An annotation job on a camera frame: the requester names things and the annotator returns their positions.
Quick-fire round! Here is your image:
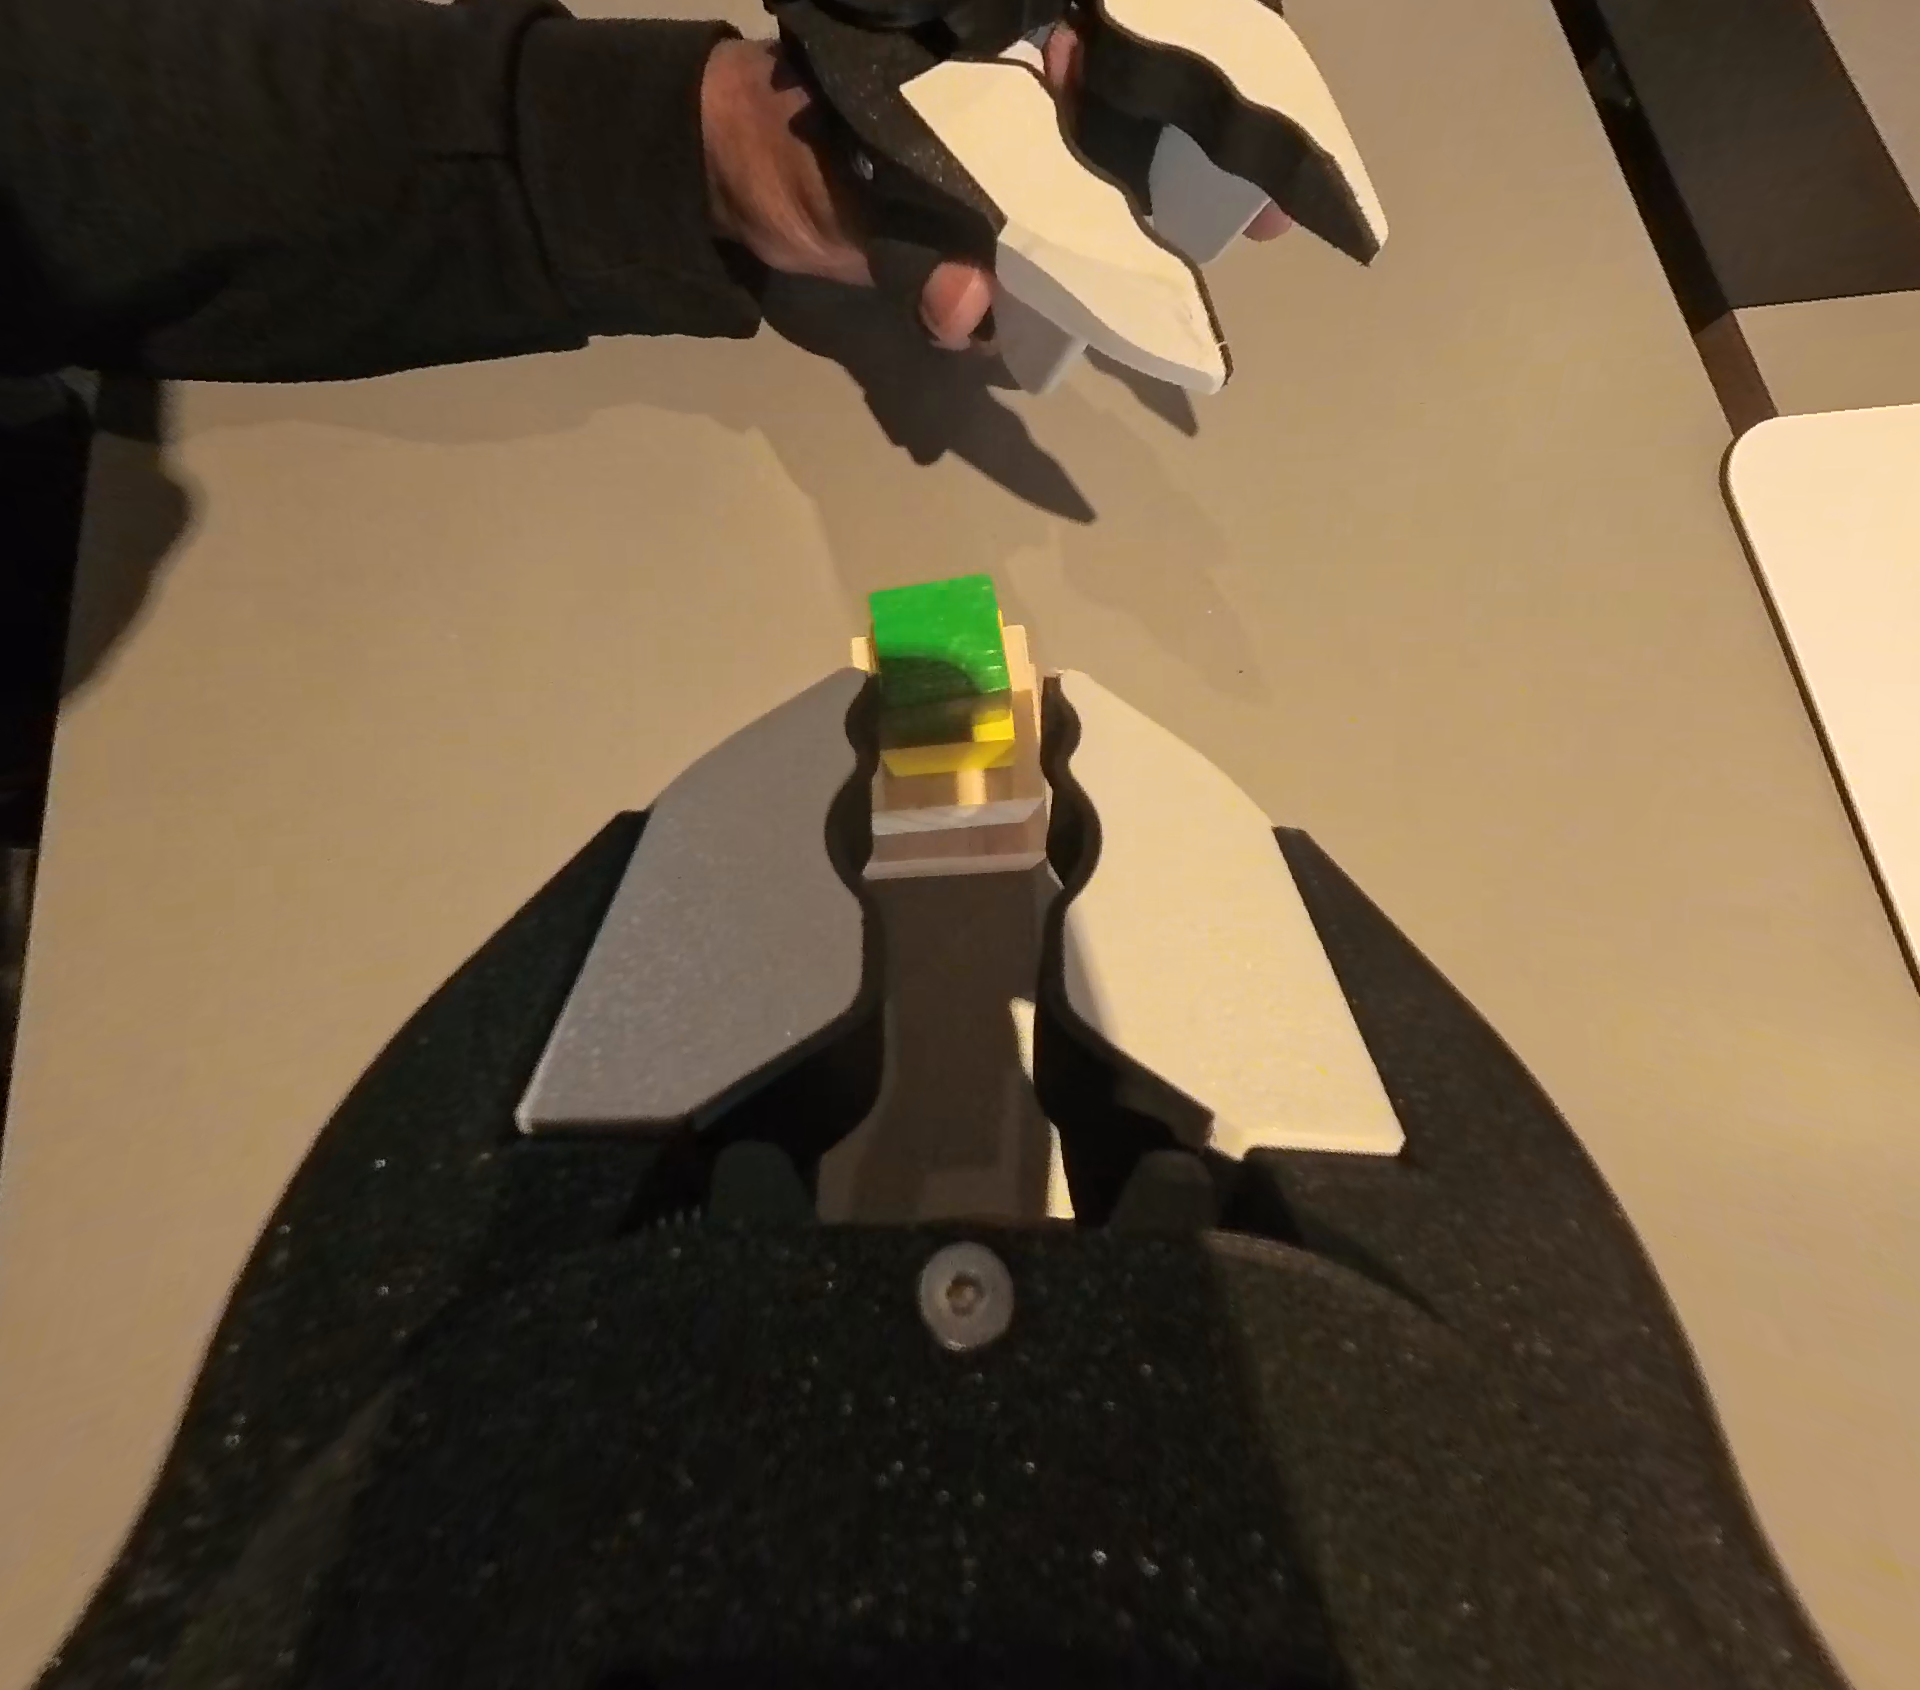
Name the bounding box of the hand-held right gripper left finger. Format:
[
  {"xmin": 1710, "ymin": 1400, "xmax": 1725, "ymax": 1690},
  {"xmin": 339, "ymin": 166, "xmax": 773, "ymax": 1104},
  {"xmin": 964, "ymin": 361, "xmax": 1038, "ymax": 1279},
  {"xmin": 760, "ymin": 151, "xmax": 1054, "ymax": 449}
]
[{"xmin": 516, "ymin": 670, "xmax": 880, "ymax": 1137}]

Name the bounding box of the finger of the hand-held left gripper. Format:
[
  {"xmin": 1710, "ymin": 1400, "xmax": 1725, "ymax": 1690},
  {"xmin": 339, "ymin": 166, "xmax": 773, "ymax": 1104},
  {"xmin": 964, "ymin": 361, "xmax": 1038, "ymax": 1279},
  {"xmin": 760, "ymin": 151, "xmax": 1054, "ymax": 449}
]
[
  {"xmin": 896, "ymin": 36, "xmax": 1239, "ymax": 399},
  {"xmin": 1076, "ymin": 0, "xmax": 1393, "ymax": 269}
]

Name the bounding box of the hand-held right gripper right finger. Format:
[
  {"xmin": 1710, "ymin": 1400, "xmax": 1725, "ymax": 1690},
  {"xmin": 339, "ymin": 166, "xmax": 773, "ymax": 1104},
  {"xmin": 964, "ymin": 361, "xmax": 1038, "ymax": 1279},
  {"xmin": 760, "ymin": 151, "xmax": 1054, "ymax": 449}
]
[{"xmin": 1042, "ymin": 670, "xmax": 1411, "ymax": 1160}]

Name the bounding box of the large wooden cube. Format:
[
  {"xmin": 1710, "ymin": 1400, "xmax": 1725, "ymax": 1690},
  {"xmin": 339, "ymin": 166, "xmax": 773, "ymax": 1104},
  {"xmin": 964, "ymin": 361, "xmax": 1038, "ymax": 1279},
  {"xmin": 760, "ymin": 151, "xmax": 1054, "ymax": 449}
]
[{"xmin": 863, "ymin": 804, "xmax": 1052, "ymax": 884}]

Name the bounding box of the medium wooden cube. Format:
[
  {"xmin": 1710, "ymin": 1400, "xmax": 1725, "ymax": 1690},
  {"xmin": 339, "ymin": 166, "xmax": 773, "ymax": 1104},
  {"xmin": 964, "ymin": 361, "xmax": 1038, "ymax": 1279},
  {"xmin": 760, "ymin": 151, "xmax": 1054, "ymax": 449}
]
[{"xmin": 850, "ymin": 623, "xmax": 1041, "ymax": 821}]

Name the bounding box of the yellow wooden cube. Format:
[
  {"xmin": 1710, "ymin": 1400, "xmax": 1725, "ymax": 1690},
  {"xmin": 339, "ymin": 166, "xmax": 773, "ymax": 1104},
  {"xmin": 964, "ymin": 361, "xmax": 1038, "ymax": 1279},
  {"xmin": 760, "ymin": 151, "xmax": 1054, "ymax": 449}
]
[{"xmin": 883, "ymin": 676, "xmax": 1023, "ymax": 779}]

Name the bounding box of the small green wooden cube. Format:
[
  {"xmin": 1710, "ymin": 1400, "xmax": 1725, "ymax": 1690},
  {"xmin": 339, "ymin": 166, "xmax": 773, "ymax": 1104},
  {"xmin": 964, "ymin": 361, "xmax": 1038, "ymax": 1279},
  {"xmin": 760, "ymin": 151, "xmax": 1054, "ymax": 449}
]
[{"xmin": 866, "ymin": 574, "xmax": 1004, "ymax": 747}]

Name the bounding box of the person's left forearm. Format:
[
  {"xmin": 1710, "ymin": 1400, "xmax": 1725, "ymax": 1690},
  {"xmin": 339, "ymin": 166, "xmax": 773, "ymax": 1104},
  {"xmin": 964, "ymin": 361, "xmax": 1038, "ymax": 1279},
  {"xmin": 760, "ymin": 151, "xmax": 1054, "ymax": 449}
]
[{"xmin": 0, "ymin": 0, "xmax": 760, "ymax": 390}]

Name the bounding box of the person's left hand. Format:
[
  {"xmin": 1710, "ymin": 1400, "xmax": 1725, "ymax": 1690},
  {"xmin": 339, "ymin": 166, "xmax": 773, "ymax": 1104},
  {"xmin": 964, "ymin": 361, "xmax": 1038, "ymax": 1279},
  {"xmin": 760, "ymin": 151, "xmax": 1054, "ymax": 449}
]
[{"xmin": 702, "ymin": 36, "xmax": 997, "ymax": 354}]

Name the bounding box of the wooden document stand white base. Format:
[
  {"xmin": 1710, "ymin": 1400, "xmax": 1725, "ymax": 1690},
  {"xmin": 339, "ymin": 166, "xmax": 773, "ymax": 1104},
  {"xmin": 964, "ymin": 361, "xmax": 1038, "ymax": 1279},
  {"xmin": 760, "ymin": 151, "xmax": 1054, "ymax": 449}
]
[{"xmin": 1723, "ymin": 406, "xmax": 1920, "ymax": 988}]

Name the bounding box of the person's dark clothing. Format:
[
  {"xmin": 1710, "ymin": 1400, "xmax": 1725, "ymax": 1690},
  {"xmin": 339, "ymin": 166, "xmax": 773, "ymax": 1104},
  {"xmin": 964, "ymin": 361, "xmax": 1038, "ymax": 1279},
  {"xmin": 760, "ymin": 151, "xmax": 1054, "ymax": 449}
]
[{"xmin": 0, "ymin": 375, "xmax": 97, "ymax": 851}]

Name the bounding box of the dark desk cable cover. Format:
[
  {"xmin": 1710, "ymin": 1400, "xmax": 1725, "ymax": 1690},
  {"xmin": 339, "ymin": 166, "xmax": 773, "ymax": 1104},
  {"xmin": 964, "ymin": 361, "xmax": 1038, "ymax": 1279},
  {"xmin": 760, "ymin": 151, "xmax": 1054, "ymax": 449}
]
[{"xmin": 1514, "ymin": 0, "xmax": 1920, "ymax": 315}]

